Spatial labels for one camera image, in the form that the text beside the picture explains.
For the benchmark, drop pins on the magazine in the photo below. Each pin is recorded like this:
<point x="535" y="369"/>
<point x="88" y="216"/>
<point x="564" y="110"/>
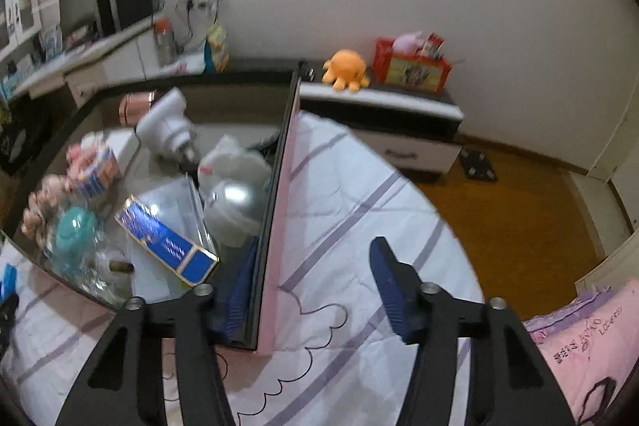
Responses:
<point x="178" y="66"/>

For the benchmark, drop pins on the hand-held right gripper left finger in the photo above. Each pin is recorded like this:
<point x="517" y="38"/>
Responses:
<point x="242" y="296"/>

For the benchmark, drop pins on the teal round case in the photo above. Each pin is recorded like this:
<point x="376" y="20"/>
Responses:
<point x="75" y="229"/>

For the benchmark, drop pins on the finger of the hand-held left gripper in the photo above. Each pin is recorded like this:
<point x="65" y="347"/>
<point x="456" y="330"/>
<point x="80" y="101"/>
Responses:
<point x="7" y="279"/>

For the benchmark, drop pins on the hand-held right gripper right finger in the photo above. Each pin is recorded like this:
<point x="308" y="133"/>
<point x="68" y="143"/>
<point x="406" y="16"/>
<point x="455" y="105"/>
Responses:
<point x="394" y="286"/>

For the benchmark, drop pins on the black computer monitor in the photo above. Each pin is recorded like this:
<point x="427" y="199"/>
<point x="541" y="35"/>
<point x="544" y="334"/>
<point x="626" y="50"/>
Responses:
<point x="80" y="4"/>

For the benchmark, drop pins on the white wall power outlet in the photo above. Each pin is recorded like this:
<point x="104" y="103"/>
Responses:
<point x="204" y="1"/>

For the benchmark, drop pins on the white desk with drawers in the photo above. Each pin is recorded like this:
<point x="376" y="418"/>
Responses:
<point x="115" y="56"/>

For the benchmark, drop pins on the black bathroom scale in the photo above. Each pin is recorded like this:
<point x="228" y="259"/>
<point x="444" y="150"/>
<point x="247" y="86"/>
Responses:
<point x="478" y="164"/>

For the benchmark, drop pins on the black white low cabinet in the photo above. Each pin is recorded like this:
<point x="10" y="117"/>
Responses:
<point x="399" y="106"/>

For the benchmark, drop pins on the red storage box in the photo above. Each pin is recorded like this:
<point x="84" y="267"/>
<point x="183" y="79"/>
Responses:
<point x="414" y="71"/>

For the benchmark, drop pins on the clear water bottle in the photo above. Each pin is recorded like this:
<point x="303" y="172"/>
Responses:
<point x="163" y="41"/>

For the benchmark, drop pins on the small doll figurine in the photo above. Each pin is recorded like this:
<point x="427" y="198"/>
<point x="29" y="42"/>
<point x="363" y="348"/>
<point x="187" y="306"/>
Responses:
<point x="42" y="201"/>

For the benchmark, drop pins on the white glass-door cabinet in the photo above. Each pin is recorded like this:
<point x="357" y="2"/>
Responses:
<point x="20" y="7"/>

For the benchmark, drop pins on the rose gold bottle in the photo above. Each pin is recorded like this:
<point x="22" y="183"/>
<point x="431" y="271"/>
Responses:
<point x="135" y="106"/>

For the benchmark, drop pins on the pink plush toy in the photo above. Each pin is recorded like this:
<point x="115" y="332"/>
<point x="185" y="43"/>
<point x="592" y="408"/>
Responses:
<point x="408" y="42"/>

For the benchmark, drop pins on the small glass bottle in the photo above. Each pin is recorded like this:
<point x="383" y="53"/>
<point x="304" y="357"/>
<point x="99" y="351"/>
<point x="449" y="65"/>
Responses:
<point x="107" y="269"/>

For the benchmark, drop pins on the pink quilt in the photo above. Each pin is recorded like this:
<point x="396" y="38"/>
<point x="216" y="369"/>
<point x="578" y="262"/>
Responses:
<point x="584" y="356"/>

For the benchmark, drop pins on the yellow blue snack bag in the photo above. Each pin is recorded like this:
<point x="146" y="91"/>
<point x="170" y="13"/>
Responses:
<point x="217" y="49"/>

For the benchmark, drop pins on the blue white box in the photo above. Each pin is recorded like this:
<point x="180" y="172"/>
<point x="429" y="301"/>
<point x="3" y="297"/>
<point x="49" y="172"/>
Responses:
<point x="52" y="41"/>

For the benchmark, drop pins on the navy box with gold trim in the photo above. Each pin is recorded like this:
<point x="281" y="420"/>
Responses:
<point x="164" y="241"/>

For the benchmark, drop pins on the white plug adapter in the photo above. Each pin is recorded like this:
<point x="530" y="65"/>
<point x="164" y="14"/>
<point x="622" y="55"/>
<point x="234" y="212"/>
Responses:
<point x="164" y="126"/>

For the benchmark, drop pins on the white round plastic toy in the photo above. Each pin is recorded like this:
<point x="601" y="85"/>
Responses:
<point x="229" y="166"/>

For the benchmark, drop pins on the orange octopus plush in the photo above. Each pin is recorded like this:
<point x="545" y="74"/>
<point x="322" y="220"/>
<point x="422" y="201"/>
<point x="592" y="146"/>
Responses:
<point x="346" y="69"/>

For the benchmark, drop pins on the pink storage tray box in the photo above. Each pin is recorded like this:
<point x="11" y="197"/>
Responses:
<point x="282" y="256"/>

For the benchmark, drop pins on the small black object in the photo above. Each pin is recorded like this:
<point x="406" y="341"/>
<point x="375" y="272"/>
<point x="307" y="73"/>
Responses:
<point x="305" y="70"/>

